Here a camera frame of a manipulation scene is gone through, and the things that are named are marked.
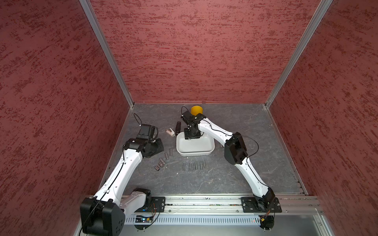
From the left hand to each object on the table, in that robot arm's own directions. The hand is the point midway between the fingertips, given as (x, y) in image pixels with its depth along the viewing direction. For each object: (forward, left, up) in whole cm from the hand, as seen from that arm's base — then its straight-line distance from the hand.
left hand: (160, 151), depth 80 cm
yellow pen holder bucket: (+36, -20, -5) cm, 41 cm away
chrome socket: (-3, -25, -12) cm, 28 cm away
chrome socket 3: (-4, -19, -13) cm, 23 cm away
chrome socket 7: (+3, -1, -13) cm, 13 cm away
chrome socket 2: (-3, -23, -13) cm, 27 cm away
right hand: (+14, -16, -10) cm, 24 cm away
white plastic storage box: (+10, -26, -11) cm, 30 cm away
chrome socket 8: (-1, +1, -13) cm, 13 cm away
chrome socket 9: (-3, +1, -11) cm, 12 cm away
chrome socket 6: (+5, -4, -12) cm, 14 cm away
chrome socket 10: (-5, +3, -12) cm, 14 cm away
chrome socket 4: (-4, -17, -13) cm, 21 cm away
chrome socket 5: (-4, -13, -13) cm, 18 cm away
